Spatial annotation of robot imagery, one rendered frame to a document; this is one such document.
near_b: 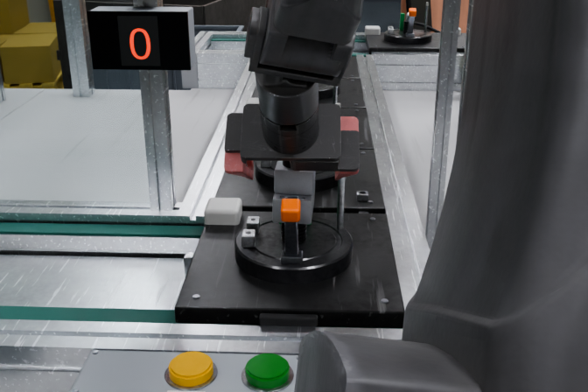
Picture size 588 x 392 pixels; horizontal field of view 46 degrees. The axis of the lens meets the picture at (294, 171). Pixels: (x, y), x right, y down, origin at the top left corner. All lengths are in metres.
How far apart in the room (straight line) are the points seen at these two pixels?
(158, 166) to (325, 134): 0.32
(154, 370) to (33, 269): 0.34
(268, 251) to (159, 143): 0.24
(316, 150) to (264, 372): 0.22
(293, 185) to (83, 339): 0.27
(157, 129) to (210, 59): 1.04
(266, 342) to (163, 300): 0.20
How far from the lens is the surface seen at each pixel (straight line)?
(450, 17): 0.97
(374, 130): 1.31
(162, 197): 0.98
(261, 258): 0.79
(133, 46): 0.88
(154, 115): 0.94
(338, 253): 0.80
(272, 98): 0.62
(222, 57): 1.97
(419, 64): 1.98
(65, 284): 0.93
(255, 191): 1.01
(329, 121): 0.72
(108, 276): 0.93
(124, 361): 0.70
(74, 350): 0.73
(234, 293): 0.76
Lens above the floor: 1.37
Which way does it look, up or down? 22 degrees down
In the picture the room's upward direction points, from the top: straight up
